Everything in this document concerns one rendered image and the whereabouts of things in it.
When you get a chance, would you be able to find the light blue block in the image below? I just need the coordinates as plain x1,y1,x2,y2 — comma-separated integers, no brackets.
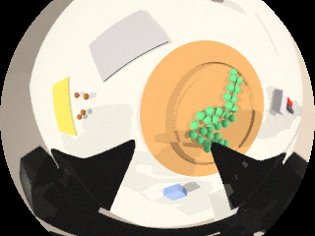
162,184,188,201

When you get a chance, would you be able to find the orange round board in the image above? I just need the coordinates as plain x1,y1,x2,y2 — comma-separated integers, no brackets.
139,40,264,177

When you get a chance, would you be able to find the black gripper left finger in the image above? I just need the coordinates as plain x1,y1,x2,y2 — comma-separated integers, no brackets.
50,139,135,211

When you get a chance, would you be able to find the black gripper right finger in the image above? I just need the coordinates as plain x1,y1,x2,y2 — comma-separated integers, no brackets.
210,142,287,209

